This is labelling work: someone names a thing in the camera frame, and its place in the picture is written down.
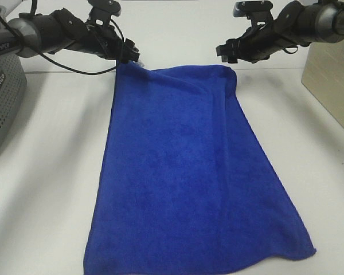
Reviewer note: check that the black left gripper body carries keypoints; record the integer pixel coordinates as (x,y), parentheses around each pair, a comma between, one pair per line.
(106,44)

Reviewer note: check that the beige fabric storage box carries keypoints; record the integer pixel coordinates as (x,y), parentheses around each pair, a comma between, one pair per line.
(323,76)

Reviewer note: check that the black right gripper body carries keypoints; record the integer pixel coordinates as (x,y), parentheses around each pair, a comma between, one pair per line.
(256,44)

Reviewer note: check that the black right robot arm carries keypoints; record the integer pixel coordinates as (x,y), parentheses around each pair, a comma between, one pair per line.
(296,25)

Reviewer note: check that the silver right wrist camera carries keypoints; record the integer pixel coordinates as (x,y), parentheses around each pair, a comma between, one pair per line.
(258,12)

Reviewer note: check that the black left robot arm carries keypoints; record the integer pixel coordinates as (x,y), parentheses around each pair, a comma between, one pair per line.
(33,34)

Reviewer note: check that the blue microfibre towel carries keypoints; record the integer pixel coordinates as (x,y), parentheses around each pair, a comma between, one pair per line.
(185,186)

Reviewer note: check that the grey perforated plastic basket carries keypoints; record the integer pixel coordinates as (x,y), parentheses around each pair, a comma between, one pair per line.
(12,85)

